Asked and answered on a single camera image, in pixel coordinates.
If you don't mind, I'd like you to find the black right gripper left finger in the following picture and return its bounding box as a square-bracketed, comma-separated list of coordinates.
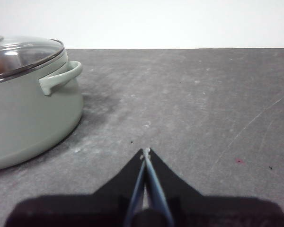
[4, 148, 146, 227]

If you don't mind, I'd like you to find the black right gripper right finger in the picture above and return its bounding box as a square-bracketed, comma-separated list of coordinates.
[148, 148, 284, 227]

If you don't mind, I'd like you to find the glass lid with green knob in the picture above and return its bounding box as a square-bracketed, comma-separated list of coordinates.
[0, 35, 65, 83]

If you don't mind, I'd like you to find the sage green electric cooking pot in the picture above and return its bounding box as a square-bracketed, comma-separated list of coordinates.
[0, 48, 84, 172]

